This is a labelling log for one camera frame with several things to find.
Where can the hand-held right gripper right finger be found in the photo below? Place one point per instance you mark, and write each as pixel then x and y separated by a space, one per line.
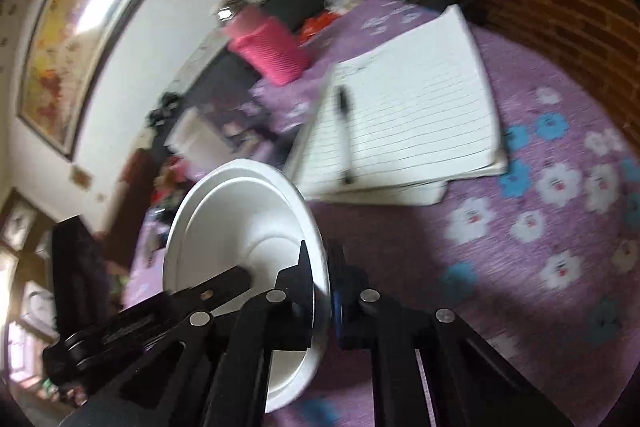
pixel 338 314

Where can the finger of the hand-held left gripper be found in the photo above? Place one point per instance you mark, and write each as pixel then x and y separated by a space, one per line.
pixel 220 282

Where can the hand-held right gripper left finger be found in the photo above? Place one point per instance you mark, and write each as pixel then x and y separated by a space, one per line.
pixel 295 307

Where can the white bowl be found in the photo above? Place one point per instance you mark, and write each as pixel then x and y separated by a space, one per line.
pixel 240 217

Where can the wooden glass-panel door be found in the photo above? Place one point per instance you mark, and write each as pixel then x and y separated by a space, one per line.
pixel 20 227

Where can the white lidded jar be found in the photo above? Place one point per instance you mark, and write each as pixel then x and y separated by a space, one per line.
pixel 195 139

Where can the purple floral tablecloth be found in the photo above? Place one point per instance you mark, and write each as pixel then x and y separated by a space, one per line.
pixel 500 282

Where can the black pen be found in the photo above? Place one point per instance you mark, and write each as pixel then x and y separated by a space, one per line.
pixel 345 132

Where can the white lined notebook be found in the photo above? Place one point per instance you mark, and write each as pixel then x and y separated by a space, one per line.
pixel 415 107

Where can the pink knit-sleeved bottle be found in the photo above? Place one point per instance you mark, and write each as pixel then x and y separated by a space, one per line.
pixel 270 52

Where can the red plastic bag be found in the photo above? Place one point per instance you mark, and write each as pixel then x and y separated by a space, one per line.
pixel 320 24

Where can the framed horse painting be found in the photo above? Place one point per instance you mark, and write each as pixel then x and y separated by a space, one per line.
pixel 70 47

